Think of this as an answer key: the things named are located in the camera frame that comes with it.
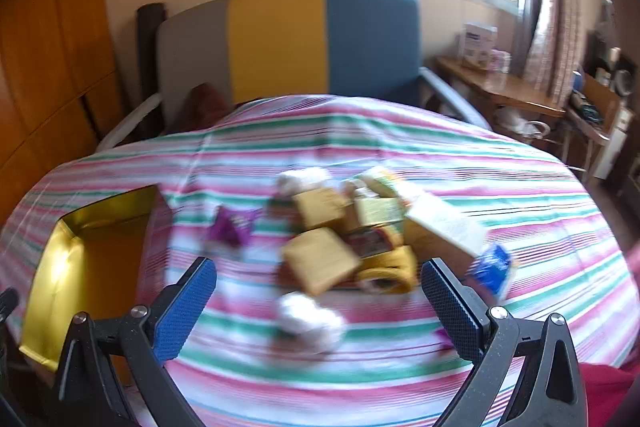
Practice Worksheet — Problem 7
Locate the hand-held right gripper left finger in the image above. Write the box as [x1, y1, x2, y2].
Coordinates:
[50, 257, 217, 427]

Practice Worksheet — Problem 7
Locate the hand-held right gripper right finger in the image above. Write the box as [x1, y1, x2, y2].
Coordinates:
[421, 258, 588, 427]

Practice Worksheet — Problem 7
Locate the blue packet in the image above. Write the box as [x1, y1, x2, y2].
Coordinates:
[466, 242, 515, 301]

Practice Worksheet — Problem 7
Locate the yellow knitted hat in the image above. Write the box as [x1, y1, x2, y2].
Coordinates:
[357, 246, 420, 296]

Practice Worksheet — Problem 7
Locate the tall cream carton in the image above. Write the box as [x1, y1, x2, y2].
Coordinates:
[404, 193, 490, 259]

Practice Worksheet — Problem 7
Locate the purple packet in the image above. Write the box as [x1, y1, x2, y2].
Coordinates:
[209, 206, 257, 249]

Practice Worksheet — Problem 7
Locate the dark red gold-lined box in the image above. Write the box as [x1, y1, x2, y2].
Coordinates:
[19, 184, 168, 373]

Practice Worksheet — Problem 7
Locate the red labelled small box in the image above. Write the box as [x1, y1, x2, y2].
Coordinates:
[349, 227, 397, 259]

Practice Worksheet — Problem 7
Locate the green printed carton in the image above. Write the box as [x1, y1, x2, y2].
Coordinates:
[354, 197, 405, 229]

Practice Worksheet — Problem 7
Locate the white plastic bag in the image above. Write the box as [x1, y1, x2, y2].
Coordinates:
[276, 292, 347, 354]
[276, 167, 332, 198]

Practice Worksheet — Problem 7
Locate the yellow sponge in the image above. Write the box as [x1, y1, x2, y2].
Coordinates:
[281, 227, 362, 297]
[291, 187, 349, 231]

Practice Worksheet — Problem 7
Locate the green edged snack packet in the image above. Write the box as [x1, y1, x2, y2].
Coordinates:
[357, 166, 408, 198]

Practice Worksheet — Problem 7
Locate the striped bedsheet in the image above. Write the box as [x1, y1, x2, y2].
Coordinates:
[0, 94, 636, 427]

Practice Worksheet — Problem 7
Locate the white jug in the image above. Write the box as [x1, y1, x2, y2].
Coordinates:
[494, 107, 552, 144]

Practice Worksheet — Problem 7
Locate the brown pillow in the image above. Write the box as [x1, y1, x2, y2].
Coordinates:
[186, 82, 237, 128]

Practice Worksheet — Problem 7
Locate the wooden desk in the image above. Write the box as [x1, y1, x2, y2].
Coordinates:
[434, 56, 567, 118]

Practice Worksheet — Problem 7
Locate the wooden side table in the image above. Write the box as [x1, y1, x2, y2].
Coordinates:
[564, 74, 637, 181]

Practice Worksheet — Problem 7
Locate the white carton with blue print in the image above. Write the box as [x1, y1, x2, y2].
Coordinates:
[460, 23, 499, 68]

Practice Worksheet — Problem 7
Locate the grey yellow blue chair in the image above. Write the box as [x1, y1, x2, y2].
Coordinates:
[156, 0, 423, 128]

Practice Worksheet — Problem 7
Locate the wooden wardrobe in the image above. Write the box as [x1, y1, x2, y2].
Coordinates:
[0, 0, 127, 212]

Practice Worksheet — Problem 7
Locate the pink patterned curtain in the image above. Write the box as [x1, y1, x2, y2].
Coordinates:
[525, 0, 585, 98]

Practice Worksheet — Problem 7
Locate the white bed rail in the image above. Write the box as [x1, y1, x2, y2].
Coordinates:
[96, 93, 163, 152]

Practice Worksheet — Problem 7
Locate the grey bed rail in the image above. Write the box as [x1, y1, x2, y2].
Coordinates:
[420, 67, 494, 131]

